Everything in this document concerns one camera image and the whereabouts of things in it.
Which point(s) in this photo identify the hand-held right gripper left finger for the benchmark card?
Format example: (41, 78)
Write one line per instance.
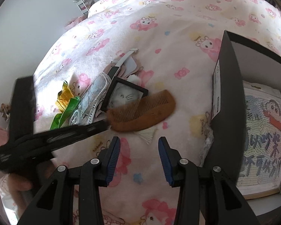
(113, 160)

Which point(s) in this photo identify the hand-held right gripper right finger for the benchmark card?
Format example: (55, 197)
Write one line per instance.
(165, 163)

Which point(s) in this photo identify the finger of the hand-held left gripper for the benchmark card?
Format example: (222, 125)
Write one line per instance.
(82, 130)

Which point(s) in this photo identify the brown wooden comb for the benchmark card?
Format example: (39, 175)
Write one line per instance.
(149, 114)

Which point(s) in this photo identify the black storage box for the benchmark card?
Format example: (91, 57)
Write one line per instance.
(227, 98)

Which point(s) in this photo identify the cartoon print packet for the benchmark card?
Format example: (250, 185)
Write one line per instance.
(260, 133)

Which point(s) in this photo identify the person's left hand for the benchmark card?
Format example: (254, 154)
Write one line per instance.
(20, 182)

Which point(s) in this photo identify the small brown trinket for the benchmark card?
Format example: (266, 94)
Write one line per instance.
(5, 111)

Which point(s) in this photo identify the green wrapper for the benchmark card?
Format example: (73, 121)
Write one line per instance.
(65, 112)

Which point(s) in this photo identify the clear pencil case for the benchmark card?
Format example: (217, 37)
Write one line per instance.
(91, 96)

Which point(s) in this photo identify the yellow wrapper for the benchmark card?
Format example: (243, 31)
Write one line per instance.
(64, 96)

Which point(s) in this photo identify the clear plastic wrapper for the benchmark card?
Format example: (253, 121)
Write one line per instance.
(206, 148)

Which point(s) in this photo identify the black framed cat picture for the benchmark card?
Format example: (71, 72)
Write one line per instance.
(121, 93)

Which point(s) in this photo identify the white fluffy pompom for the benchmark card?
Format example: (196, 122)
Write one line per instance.
(134, 79)

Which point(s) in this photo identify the white black wristband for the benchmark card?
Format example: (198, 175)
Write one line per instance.
(121, 59)

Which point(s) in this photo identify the pink plush cloth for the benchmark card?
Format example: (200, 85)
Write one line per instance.
(73, 23)

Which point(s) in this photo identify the pink cartoon printed blanket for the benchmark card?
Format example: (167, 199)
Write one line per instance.
(178, 39)

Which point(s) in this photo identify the white storage rack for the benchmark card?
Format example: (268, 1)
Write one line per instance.
(83, 0)

